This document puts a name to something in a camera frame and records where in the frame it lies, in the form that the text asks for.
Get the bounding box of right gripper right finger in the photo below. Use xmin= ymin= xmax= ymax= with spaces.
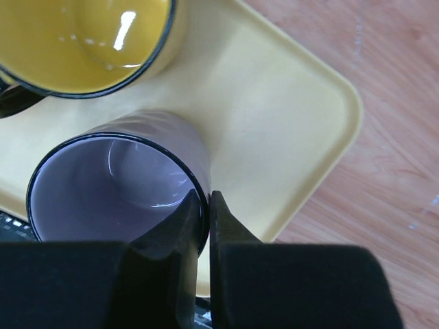
xmin=210 ymin=191 xmax=403 ymax=328

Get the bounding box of purple ceramic mug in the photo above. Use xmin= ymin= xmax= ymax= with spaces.
xmin=26 ymin=110 xmax=211 ymax=249

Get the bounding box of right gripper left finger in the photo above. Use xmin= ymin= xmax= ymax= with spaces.
xmin=1 ymin=191 xmax=201 ymax=328

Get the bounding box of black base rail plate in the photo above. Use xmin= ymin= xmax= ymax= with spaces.
xmin=0 ymin=211 xmax=38 ymax=242

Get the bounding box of yellow glass mug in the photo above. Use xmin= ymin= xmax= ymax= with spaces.
xmin=1 ymin=1 xmax=189 ymax=118

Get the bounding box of yellow plastic tray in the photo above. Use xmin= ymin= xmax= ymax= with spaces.
xmin=1 ymin=1 xmax=359 ymax=297

